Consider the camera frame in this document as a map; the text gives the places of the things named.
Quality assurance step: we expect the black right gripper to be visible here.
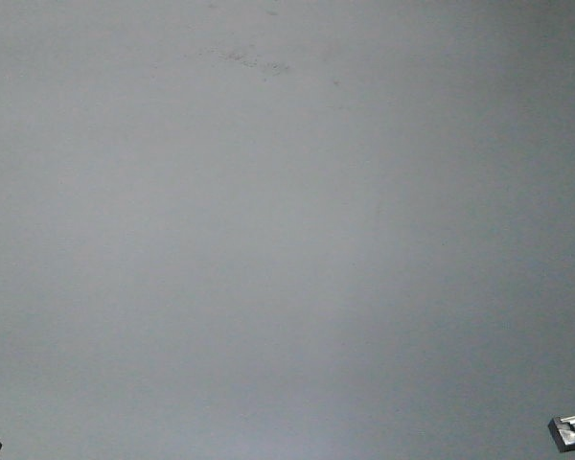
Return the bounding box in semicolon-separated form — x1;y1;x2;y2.
548;415;575;452

